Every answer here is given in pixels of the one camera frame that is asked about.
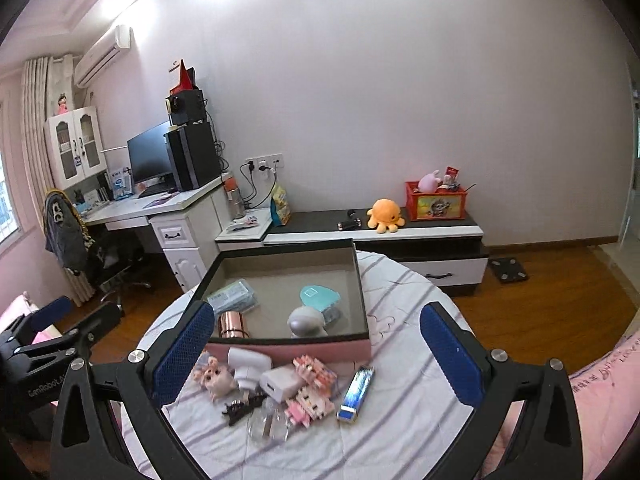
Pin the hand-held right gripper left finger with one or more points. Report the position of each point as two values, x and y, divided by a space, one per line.
185 345

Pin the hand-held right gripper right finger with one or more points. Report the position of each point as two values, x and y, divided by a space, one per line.
450 350

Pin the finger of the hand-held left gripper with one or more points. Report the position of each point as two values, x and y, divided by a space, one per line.
87 325
50 310

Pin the pink pig figurine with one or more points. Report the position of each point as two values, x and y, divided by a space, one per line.
217 377

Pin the white cone-shaped plug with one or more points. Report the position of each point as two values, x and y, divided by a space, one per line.
247 365

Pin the black hair clip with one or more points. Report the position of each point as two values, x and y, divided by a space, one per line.
242 405

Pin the white charger adapter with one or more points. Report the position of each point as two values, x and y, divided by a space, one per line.
277 385

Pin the blue rectangular lighter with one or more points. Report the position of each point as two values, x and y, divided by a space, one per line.
355 392

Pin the clear plastic wrap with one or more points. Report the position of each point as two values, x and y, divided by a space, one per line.
267 427

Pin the grey storage box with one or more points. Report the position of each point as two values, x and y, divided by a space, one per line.
280 275

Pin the white pink block toy figure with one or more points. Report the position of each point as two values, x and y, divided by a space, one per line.
307 407

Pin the pink bedding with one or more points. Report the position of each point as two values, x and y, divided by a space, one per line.
15 310

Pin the copper metal cup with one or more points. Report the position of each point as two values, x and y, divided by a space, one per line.
232 325

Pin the black office chair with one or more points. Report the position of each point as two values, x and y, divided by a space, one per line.
115 265

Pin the face mask pack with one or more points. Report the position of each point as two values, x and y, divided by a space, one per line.
232 297

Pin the dark printed jacket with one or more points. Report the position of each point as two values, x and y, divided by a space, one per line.
65 235

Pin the white striped tablecloth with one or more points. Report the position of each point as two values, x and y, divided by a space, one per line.
400 410

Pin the black white tv stand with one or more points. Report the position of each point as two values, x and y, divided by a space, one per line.
425 260

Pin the black bathroom scale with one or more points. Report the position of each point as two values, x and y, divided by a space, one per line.
507 271

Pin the white desk with drawers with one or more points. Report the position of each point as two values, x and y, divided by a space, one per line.
175 232

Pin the white round gadget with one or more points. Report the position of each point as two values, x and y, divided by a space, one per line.
306 322

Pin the window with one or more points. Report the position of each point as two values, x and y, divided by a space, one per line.
5 185

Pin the papers on side cabinet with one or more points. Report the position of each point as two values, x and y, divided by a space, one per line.
245 224

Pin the teal egg-shaped case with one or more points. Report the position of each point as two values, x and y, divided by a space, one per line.
320 297

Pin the red printed crate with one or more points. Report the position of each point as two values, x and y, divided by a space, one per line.
437 205

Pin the orange octopus plush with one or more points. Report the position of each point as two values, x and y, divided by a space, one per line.
385 215

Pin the black keyboard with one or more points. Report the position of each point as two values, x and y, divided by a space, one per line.
157 190

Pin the pink printed blanket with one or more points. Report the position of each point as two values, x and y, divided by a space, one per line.
600 375

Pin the bottle with orange cap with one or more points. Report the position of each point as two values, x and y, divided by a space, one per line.
232 195

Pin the black flashlight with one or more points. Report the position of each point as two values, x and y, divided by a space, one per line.
349 223

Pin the white hutch cabinet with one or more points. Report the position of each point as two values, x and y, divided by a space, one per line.
75 147

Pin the yellow snack bag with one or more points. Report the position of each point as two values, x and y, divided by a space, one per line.
280 205

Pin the pink plush toy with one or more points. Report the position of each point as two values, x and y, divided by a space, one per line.
428 180

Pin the small red box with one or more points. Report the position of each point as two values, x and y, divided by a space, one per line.
451 176

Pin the black computer monitor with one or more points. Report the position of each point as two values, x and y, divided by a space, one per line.
150 155

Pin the beige curtain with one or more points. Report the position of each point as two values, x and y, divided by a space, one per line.
35 125

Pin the black computer tower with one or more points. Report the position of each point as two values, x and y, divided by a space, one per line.
192 157

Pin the small pink doll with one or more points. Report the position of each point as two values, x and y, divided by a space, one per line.
62 103

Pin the black speaker box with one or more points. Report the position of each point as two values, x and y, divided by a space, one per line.
187 105

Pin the white air conditioner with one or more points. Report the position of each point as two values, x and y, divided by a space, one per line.
102 55

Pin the red paper bag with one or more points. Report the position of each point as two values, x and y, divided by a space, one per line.
186 76

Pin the white wall power outlet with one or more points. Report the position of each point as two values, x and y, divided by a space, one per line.
265 163

